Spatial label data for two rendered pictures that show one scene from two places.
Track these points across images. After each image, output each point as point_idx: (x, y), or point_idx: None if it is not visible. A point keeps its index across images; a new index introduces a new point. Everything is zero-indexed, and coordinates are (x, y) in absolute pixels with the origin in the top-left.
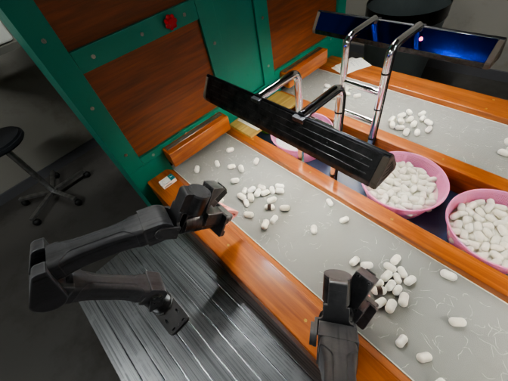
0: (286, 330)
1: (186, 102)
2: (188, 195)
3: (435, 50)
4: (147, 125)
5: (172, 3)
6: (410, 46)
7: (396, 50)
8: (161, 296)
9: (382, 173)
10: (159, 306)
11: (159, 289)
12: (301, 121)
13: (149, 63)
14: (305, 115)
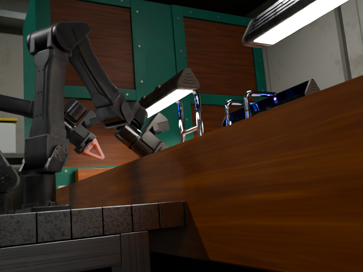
0: (93, 189)
1: (109, 147)
2: (72, 98)
3: (281, 99)
4: (73, 147)
5: (122, 88)
6: (270, 104)
7: (248, 94)
8: (12, 177)
9: (182, 75)
10: (3, 190)
11: (14, 171)
12: (158, 86)
13: (93, 110)
14: (161, 85)
